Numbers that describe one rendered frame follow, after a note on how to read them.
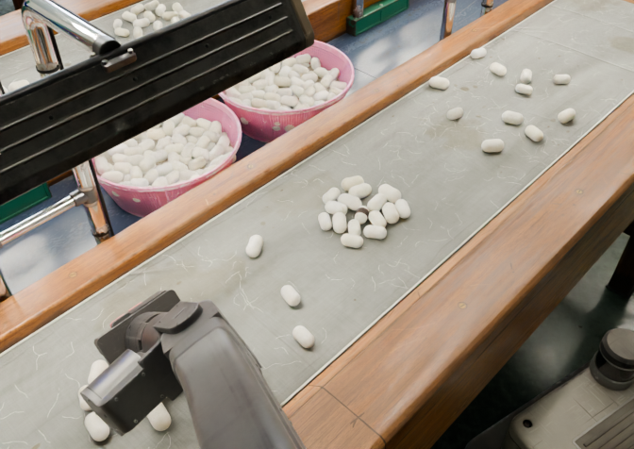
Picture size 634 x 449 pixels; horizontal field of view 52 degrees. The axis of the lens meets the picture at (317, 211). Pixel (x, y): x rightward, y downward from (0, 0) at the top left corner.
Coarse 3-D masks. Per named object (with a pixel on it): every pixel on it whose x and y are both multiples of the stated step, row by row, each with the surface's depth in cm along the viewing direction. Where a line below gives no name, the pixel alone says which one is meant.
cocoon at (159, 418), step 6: (156, 408) 73; (162, 408) 73; (150, 414) 73; (156, 414) 72; (162, 414) 72; (168, 414) 73; (150, 420) 72; (156, 420) 72; (162, 420) 72; (168, 420) 72; (156, 426) 72; (162, 426) 72; (168, 426) 73
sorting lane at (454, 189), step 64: (576, 0) 151; (512, 64) 130; (576, 64) 130; (384, 128) 115; (448, 128) 115; (512, 128) 115; (576, 128) 114; (256, 192) 102; (320, 192) 102; (448, 192) 102; (512, 192) 102; (192, 256) 93; (320, 256) 92; (384, 256) 92; (448, 256) 92; (64, 320) 84; (256, 320) 84; (320, 320) 84; (0, 384) 78; (64, 384) 78; (0, 448) 72; (64, 448) 72; (128, 448) 72; (192, 448) 72
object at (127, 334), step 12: (156, 300) 74; (168, 300) 74; (144, 312) 73; (156, 312) 70; (120, 324) 71; (132, 324) 71; (144, 324) 68; (108, 336) 70; (120, 336) 71; (132, 336) 69; (108, 348) 70; (120, 348) 71; (132, 348) 69; (108, 360) 70
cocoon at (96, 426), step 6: (90, 414) 73; (90, 420) 72; (96, 420) 72; (102, 420) 72; (90, 426) 72; (96, 426) 71; (102, 426) 71; (90, 432) 72; (96, 432) 71; (102, 432) 71; (108, 432) 72; (96, 438) 71; (102, 438) 71
